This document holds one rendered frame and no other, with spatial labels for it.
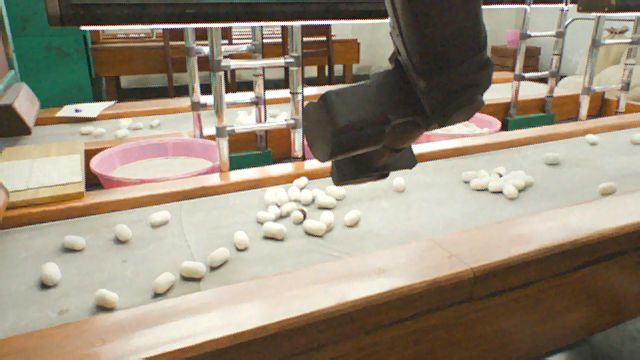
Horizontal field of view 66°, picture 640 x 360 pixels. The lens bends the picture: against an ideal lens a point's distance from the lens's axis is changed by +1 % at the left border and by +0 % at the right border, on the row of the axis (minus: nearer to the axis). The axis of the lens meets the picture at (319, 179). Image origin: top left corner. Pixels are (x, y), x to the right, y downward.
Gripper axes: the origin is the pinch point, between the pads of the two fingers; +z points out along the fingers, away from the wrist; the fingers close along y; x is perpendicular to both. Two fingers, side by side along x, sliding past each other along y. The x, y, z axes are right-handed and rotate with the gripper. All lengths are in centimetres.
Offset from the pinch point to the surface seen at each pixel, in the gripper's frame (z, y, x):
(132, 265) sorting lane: 14.8, 26.7, 3.2
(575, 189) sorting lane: 12, -50, 6
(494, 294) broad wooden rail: -0.9, -15.3, 19.3
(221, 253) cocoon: 10.2, 15.6, 4.9
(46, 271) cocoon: 12.6, 36.4, 2.2
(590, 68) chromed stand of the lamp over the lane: 26, -88, -26
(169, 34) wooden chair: 203, -13, -168
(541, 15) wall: 347, -505, -279
